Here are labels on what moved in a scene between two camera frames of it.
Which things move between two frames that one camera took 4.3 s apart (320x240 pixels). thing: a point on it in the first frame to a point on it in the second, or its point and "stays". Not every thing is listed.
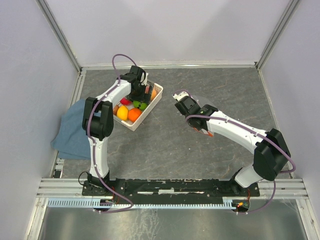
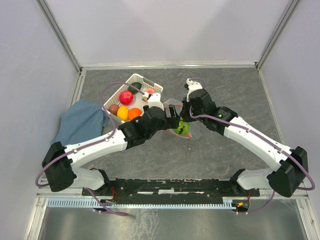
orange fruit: x=133 y=114 stays
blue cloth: x=72 y=141 stays
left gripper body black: x=140 y=95 to x=170 y=122
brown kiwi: x=115 y=109 stays
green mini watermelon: x=141 y=105 to x=183 y=127
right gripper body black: x=195 y=102 stays
